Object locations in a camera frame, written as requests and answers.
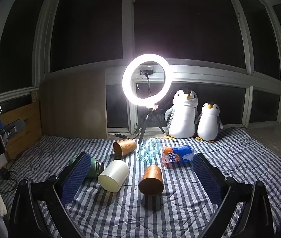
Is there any large white penguin plush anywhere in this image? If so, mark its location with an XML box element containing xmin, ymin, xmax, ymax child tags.
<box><xmin>164</xmin><ymin>89</ymin><xmax>198</xmax><ymax>139</ymax></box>

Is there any wooden headboard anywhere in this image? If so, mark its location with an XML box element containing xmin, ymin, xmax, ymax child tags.
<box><xmin>0</xmin><ymin>90</ymin><xmax>43</xmax><ymax>160</ymax></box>

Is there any beige board panel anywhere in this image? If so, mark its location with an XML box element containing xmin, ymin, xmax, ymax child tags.
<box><xmin>39</xmin><ymin>69</ymin><xmax>108</xmax><ymax>139</ymax></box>

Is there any white plastic cup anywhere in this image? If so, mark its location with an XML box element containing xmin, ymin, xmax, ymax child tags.
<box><xmin>97</xmin><ymin>160</ymin><xmax>130</xmax><ymax>193</ymax></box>

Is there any plain orange paper cup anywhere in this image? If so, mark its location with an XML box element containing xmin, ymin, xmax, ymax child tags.
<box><xmin>138</xmin><ymin>165</ymin><xmax>164</xmax><ymax>196</ymax></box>

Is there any green metal flask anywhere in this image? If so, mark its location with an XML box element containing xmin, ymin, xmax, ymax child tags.
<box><xmin>69</xmin><ymin>153</ymin><xmax>104</xmax><ymax>178</ymax></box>

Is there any orange blue drink can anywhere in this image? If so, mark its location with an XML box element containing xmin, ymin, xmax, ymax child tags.
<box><xmin>162</xmin><ymin>146</ymin><xmax>195</xmax><ymax>165</ymax></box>

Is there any black cable with remote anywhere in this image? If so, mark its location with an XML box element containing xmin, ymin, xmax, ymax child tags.
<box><xmin>107</xmin><ymin>132</ymin><xmax>140</xmax><ymax>139</ymax></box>

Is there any blue white striped bedspread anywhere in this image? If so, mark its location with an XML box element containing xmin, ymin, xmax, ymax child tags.
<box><xmin>0</xmin><ymin>128</ymin><xmax>281</xmax><ymax>237</ymax></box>

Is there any bright ring light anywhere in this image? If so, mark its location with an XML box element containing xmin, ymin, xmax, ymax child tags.
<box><xmin>122</xmin><ymin>54</ymin><xmax>173</xmax><ymax>108</ymax></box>

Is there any orange patterned paper cup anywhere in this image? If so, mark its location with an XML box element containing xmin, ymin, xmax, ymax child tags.
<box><xmin>113</xmin><ymin>139</ymin><xmax>136</xmax><ymax>158</ymax></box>

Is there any small white penguin plush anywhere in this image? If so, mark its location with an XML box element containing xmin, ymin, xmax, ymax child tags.
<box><xmin>196</xmin><ymin>103</ymin><xmax>223</xmax><ymax>142</ymax></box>

